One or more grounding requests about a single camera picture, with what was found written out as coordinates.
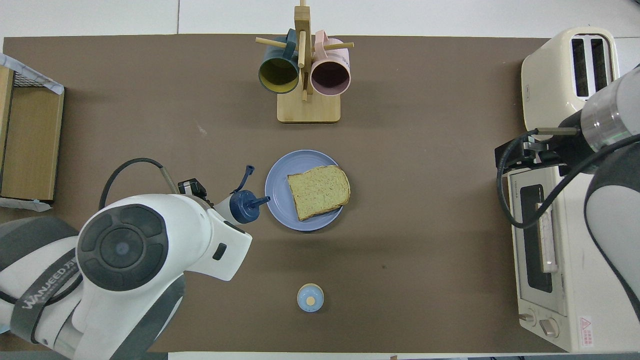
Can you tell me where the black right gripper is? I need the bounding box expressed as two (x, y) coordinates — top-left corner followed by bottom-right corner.
(495, 112), (598, 176)

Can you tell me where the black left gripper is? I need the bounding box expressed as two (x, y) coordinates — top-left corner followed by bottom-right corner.
(177, 180), (208, 202)

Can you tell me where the white bottle with blue cap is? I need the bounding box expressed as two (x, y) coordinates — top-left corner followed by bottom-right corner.
(212, 165), (272, 225)

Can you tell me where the toasted bread slice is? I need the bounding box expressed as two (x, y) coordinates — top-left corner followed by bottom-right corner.
(287, 165), (352, 222)

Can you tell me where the blue round plate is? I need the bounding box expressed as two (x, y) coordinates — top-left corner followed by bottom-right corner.
(264, 149), (346, 232)

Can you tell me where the cream two-slot toaster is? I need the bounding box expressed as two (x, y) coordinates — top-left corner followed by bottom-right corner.
(521, 26), (623, 143)

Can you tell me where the brown table mat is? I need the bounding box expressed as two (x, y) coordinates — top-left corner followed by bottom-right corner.
(2, 34), (617, 353)

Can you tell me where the white toaster oven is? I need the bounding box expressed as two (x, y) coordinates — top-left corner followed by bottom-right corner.
(507, 159), (640, 353)

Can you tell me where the wooden mug tree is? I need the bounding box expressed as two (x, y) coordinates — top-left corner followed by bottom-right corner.
(255, 0), (355, 124)

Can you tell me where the dark teal mug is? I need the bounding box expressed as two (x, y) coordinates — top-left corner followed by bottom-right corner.
(258, 28), (301, 95)

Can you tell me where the small blue call bell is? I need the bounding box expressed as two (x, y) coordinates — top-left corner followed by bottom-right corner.
(296, 283), (325, 313)

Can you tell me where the wooden shelf unit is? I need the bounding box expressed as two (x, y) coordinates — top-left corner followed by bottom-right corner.
(0, 65), (66, 202)

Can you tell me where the pink ribbed mug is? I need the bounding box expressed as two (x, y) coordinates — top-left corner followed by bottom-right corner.
(310, 30), (352, 97)

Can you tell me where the white patterned cloth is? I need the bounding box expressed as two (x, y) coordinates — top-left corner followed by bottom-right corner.
(0, 52), (66, 96)

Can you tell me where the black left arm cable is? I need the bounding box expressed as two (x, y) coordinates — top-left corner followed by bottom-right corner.
(99, 158), (180, 211)

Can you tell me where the black wire basket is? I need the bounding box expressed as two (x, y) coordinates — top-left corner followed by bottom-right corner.
(9, 70), (41, 90)

